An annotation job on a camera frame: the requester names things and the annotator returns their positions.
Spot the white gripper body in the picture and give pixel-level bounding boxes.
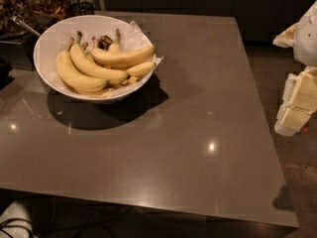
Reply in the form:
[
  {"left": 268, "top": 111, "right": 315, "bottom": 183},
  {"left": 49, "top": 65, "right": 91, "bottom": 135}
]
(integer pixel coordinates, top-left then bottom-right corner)
[{"left": 293, "top": 1, "right": 317, "bottom": 66}]

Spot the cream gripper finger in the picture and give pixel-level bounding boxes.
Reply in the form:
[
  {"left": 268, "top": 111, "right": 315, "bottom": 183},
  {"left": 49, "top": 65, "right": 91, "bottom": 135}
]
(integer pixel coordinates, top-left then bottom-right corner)
[
  {"left": 272, "top": 23, "right": 298, "bottom": 49},
  {"left": 274, "top": 66, "right": 317, "bottom": 137}
]

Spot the small right yellow banana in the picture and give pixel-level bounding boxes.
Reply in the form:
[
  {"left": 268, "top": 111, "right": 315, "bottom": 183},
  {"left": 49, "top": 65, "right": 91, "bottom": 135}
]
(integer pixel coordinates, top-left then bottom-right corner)
[{"left": 126, "top": 61, "right": 156, "bottom": 78}]

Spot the middle curved yellow banana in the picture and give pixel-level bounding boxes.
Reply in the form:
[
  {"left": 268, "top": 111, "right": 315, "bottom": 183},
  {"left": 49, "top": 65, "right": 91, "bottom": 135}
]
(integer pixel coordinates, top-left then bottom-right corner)
[{"left": 70, "top": 31, "right": 129, "bottom": 84}]

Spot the white ceramic bowl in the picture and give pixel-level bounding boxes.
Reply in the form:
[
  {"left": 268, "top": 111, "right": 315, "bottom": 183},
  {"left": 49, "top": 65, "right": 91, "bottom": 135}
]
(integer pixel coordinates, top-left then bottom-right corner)
[{"left": 33, "top": 14, "right": 159, "bottom": 104}]

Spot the glass jar of snacks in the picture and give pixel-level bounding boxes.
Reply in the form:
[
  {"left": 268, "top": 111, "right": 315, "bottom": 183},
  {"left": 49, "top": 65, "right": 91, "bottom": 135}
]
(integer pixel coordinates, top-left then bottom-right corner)
[{"left": 0, "top": 0, "right": 72, "bottom": 40}]

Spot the black wire basket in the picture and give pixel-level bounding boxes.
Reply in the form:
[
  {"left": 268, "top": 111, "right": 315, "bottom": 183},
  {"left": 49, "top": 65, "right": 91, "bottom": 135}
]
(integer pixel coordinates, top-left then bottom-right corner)
[{"left": 71, "top": 2, "right": 94, "bottom": 16}]

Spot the metal spoon handle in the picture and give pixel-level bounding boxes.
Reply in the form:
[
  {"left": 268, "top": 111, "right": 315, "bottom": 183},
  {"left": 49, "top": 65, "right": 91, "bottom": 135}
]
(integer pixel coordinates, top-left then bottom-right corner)
[{"left": 13, "top": 16, "right": 41, "bottom": 38}]

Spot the black floor cable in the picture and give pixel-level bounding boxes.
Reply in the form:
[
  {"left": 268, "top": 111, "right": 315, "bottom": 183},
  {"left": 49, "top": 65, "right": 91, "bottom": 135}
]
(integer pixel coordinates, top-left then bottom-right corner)
[{"left": 0, "top": 216, "right": 36, "bottom": 238}]

